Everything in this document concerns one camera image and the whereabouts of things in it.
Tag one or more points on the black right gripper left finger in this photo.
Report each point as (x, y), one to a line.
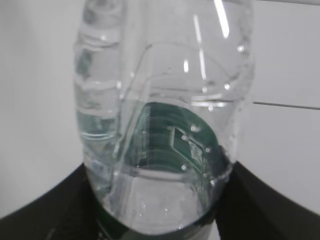
(66, 212)

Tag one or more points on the clear water bottle green label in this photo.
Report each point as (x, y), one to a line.
(159, 88)

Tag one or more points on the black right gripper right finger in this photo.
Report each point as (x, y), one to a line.
(249, 209)

